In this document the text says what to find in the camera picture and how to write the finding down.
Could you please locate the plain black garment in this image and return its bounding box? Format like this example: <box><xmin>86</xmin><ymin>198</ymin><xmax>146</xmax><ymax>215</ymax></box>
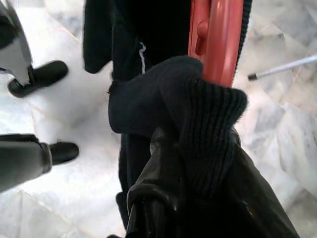
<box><xmin>82</xmin><ymin>0</ymin><xmax>251</xmax><ymax>238</ymax></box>

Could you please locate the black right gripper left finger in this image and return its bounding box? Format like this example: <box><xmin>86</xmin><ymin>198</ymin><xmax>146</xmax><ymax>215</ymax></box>
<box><xmin>126</xmin><ymin>128</ymin><xmax>194</xmax><ymax>238</ymax></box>

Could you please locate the red plastic hanger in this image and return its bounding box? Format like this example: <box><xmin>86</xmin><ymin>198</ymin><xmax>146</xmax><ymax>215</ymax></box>
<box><xmin>186</xmin><ymin>0</ymin><xmax>245</xmax><ymax>88</ymax></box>

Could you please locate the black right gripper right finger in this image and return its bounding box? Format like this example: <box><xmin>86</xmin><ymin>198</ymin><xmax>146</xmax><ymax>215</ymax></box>
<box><xmin>195</xmin><ymin>128</ymin><xmax>301</xmax><ymax>238</ymax></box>

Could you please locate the metal clothes rack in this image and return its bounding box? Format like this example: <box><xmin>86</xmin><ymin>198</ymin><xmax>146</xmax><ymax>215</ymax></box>
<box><xmin>247</xmin><ymin>54</ymin><xmax>317</xmax><ymax>81</ymax></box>

